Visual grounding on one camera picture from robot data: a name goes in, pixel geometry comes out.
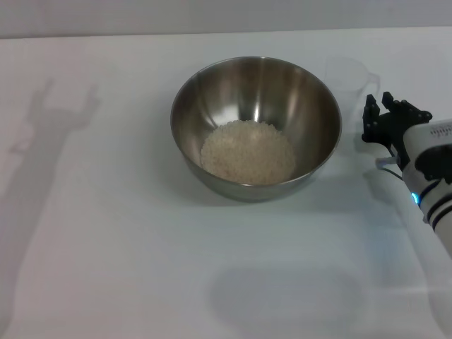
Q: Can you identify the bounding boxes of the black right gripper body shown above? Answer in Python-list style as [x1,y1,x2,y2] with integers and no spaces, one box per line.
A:
[363,102,433,156]

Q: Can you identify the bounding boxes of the clear plastic measuring cup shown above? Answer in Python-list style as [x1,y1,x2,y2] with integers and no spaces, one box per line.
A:
[323,56,381,119]

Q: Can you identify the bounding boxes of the stainless steel mixing bowl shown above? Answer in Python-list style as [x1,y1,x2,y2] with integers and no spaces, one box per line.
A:
[170,56,343,204]

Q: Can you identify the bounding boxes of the white rice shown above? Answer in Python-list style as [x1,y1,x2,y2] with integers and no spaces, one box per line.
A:
[200,119,297,186]

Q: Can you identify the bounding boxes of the right wrist cable with connector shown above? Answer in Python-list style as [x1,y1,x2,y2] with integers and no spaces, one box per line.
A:
[376,146,407,181]

